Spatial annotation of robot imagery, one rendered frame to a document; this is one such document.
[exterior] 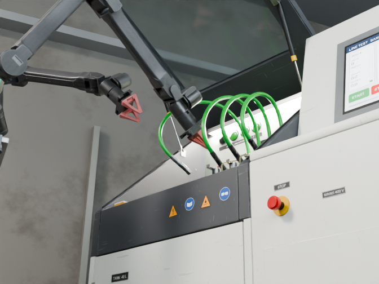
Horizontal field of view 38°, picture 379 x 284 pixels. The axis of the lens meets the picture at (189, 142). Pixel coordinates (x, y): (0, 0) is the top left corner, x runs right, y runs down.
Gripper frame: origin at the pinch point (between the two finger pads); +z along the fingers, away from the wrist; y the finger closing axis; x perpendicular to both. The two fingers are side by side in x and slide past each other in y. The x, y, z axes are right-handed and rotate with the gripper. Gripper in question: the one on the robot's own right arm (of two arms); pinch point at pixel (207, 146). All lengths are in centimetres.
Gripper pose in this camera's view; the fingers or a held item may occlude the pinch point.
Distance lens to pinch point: 198.0
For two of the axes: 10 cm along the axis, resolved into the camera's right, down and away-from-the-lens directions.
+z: 6.1, 7.9, 0.5
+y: 6.1, -5.0, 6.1
